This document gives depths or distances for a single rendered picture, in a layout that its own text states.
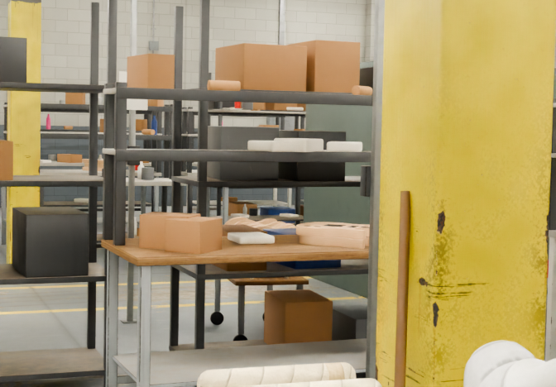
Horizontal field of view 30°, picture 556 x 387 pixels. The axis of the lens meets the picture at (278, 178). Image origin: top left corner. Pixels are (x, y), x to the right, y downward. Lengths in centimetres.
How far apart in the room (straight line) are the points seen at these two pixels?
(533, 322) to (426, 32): 66
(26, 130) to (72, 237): 427
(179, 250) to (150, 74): 90
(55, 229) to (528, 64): 386
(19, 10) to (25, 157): 136
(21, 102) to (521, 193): 801
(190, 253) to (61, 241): 113
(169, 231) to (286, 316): 150
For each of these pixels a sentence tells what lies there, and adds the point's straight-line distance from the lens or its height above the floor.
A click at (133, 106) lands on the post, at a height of 161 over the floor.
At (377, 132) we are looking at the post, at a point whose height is 147.
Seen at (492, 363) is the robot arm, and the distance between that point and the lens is 137.
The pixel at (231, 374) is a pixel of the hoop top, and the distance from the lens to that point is 124.
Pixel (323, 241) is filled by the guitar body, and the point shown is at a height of 93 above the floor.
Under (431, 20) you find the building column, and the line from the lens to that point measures 218.
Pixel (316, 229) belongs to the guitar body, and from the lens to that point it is 519.
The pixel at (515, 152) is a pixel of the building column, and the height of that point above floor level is 145.
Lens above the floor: 150
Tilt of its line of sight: 3 degrees down
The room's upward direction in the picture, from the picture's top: 1 degrees clockwise
